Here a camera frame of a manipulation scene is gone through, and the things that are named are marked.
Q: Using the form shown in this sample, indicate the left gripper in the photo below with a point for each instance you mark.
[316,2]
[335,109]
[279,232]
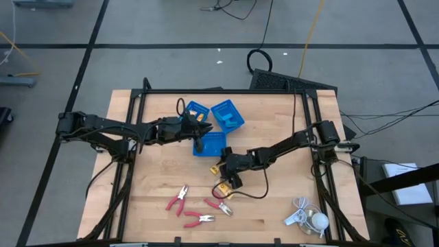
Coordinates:
[171,130]

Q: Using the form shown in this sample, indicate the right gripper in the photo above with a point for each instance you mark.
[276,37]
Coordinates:
[236,164]

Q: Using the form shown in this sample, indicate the blue eraser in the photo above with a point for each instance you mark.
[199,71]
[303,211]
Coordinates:
[230,123]
[226,117]

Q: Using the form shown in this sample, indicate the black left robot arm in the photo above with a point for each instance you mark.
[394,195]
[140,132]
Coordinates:
[103,125]

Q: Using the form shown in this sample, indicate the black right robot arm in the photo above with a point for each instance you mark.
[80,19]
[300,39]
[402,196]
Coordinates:
[291,142]

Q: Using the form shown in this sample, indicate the blue plastic basket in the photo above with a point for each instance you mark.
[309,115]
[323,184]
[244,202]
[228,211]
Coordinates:
[214,145]
[202,108]
[216,115]

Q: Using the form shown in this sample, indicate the black perforated panel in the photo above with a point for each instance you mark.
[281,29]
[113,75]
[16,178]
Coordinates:
[274,80]

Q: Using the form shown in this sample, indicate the white ball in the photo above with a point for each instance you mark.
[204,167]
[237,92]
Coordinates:
[319,221]

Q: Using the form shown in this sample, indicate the dark side table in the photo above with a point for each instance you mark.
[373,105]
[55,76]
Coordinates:
[377,212]

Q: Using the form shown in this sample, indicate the black beam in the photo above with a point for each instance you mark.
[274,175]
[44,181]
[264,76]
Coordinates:
[394,180]

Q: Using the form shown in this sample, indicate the white booklet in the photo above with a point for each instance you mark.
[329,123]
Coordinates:
[411,195]

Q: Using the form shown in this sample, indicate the person's shoe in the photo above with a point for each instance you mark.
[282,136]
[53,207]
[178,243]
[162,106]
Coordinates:
[401,235]

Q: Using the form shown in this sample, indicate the grey floor base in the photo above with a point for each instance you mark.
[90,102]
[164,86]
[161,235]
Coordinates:
[17,81]

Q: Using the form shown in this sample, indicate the black floor object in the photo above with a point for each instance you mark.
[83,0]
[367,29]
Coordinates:
[5,116]

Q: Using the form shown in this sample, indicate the black aluminium table frame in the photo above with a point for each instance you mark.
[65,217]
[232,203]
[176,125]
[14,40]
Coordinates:
[223,91]

